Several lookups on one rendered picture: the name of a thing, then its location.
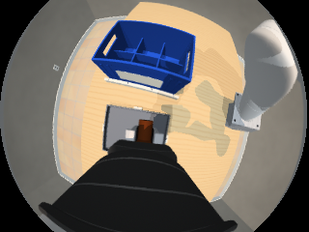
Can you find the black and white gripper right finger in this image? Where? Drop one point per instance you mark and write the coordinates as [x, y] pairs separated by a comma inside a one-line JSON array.
[[157, 137]]

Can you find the blue plastic crate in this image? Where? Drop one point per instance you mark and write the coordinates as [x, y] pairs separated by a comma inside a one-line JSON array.
[[177, 44]]

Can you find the brown bottle with red label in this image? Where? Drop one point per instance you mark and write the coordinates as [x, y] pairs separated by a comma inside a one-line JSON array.
[[145, 131]]

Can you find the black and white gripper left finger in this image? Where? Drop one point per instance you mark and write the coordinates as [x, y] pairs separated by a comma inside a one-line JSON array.
[[131, 134]]

